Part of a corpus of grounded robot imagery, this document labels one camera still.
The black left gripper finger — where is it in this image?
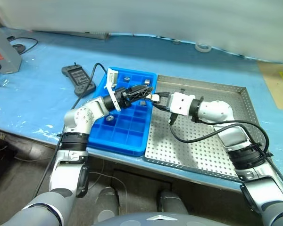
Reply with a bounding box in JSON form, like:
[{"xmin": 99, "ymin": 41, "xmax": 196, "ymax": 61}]
[
  {"xmin": 130, "ymin": 91, "xmax": 154, "ymax": 103},
  {"xmin": 129, "ymin": 85, "xmax": 155, "ymax": 95}
]

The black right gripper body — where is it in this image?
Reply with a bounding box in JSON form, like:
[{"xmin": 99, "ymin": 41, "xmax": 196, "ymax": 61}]
[{"xmin": 164, "ymin": 92, "xmax": 173, "ymax": 113}]

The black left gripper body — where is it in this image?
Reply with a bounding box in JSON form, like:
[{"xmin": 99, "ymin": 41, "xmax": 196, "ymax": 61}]
[{"xmin": 115, "ymin": 87, "xmax": 133, "ymax": 110}]

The blue compartment tray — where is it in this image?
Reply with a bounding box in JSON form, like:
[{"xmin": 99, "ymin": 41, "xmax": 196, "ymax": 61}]
[{"xmin": 87, "ymin": 67, "xmax": 158, "ymax": 158}]

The grey metal device box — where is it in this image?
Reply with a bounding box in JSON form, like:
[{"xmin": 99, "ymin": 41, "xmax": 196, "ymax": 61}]
[{"xmin": 0, "ymin": 24, "xmax": 23, "ymax": 75}]

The perforated metal tray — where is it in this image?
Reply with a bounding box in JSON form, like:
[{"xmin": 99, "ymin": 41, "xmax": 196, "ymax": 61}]
[{"xmin": 142, "ymin": 75, "xmax": 263, "ymax": 182}]

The black handheld remote controller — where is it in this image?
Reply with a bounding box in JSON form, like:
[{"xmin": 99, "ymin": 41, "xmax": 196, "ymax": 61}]
[{"xmin": 61, "ymin": 62, "xmax": 97, "ymax": 96}]

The clear tape roll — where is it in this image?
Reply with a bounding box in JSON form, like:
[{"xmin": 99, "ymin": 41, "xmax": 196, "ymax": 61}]
[{"xmin": 195, "ymin": 42, "xmax": 212, "ymax": 53}]

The dark rounded robot foot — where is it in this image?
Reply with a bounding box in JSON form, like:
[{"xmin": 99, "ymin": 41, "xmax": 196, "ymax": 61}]
[
  {"xmin": 157, "ymin": 190, "xmax": 189, "ymax": 215},
  {"xmin": 95, "ymin": 186, "xmax": 120, "ymax": 222}
]

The brown cardboard sheet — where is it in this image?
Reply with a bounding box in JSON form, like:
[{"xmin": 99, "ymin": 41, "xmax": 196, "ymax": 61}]
[{"xmin": 257, "ymin": 60, "xmax": 283, "ymax": 110}]

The grey robot torso cover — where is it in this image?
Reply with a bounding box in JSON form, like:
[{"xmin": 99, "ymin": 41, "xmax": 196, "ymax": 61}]
[{"xmin": 91, "ymin": 211, "xmax": 230, "ymax": 226}]

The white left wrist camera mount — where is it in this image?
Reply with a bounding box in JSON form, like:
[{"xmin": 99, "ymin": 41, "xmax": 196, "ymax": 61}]
[{"xmin": 103, "ymin": 67, "xmax": 122, "ymax": 113}]

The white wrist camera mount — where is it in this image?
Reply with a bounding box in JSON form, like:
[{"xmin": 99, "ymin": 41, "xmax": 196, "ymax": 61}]
[
  {"xmin": 169, "ymin": 92, "xmax": 196, "ymax": 117},
  {"xmin": 103, "ymin": 67, "xmax": 122, "ymax": 113}
]

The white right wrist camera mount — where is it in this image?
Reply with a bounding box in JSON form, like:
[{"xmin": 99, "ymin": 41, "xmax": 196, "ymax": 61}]
[{"xmin": 169, "ymin": 92, "xmax": 196, "ymax": 117}]

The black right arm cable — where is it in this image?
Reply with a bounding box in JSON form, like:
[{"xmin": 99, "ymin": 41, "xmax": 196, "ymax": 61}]
[{"xmin": 167, "ymin": 113, "xmax": 274, "ymax": 163}]

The thin white floor wire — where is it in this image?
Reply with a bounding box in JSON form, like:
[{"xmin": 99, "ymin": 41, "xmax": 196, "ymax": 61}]
[{"xmin": 88, "ymin": 171, "xmax": 128, "ymax": 203}]

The black cable with puck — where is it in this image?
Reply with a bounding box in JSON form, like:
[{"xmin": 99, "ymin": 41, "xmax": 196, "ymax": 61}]
[{"xmin": 7, "ymin": 37, "xmax": 39, "ymax": 57}]

